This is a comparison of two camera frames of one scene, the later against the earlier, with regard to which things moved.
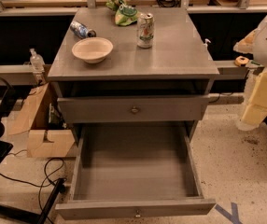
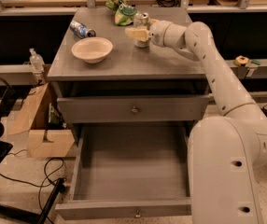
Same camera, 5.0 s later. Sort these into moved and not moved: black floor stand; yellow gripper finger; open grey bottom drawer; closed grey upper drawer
Moved: yellow gripper finger
Not moved: open grey bottom drawer; black floor stand; closed grey upper drawer
